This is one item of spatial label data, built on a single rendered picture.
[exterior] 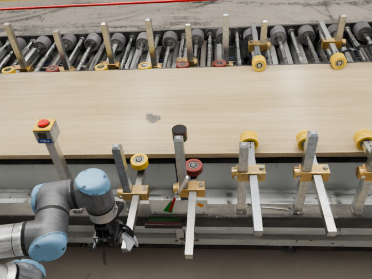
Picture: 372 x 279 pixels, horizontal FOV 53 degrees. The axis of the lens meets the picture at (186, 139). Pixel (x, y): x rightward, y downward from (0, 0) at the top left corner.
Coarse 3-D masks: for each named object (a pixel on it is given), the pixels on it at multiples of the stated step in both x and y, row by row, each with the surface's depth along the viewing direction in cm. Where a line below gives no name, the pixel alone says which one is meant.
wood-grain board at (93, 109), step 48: (0, 96) 218; (48, 96) 214; (96, 96) 211; (144, 96) 207; (192, 96) 204; (240, 96) 201; (288, 96) 198; (336, 96) 195; (0, 144) 185; (96, 144) 179; (144, 144) 177; (192, 144) 174; (288, 144) 170; (336, 144) 168
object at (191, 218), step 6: (192, 180) 163; (192, 192) 158; (192, 198) 155; (192, 204) 153; (192, 210) 151; (192, 216) 148; (192, 222) 146; (192, 228) 144; (186, 234) 142; (192, 234) 142; (186, 240) 140; (192, 240) 140; (186, 246) 138; (192, 246) 138; (186, 252) 136; (192, 252) 136; (186, 258) 137; (192, 258) 137
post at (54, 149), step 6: (48, 144) 146; (54, 144) 147; (48, 150) 148; (54, 150) 148; (60, 150) 152; (54, 156) 150; (60, 156) 152; (54, 162) 153; (60, 162) 153; (60, 168) 155; (66, 168) 158; (60, 174) 158; (66, 174) 158; (78, 210) 173
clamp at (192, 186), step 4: (176, 184) 160; (188, 184) 160; (192, 184) 160; (196, 184) 160; (204, 184) 160; (176, 188) 159; (184, 188) 158; (188, 188) 158; (192, 188) 158; (196, 188) 158; (200, 188) 158; (204, 188) 159; (180, 192) 159; (184, 192) 159; (188, 192) 159; (200, 192) 158; (204, 192) 159; (180, 196) 161; (184, 196) 161; (188, 196) 161; (200, 196) 160; (204, 196) 160
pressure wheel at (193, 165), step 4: (188, 160) 166; (192, 160) 166; (196, 160) 166; (188, 164) 164; (192, 164) 163; (196, 164) 164; (200, 164) 163; (188, 168) 162; (192, 168) 162; (196, 168) 162; (200, 168) 162; (188, 172) 162; (192, 172) 161; (196, 172) 161; (200, 172) 163; (192, 176) 163
